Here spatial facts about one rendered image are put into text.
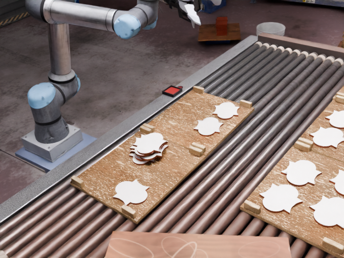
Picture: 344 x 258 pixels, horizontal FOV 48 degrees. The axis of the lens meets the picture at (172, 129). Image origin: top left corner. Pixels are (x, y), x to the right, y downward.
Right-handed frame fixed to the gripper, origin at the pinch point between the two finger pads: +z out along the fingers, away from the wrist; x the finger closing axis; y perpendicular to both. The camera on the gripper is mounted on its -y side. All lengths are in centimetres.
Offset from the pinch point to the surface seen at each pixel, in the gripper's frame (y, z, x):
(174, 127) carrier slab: 63, -18, 15
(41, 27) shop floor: 278, -422, -83
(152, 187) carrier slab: 49, 1, 45
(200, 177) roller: 56, 10, 29
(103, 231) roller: 43, 2, 68
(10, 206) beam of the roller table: 45, -34, 84
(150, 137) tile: 51, -15, 29
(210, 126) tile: 63, -5, 5
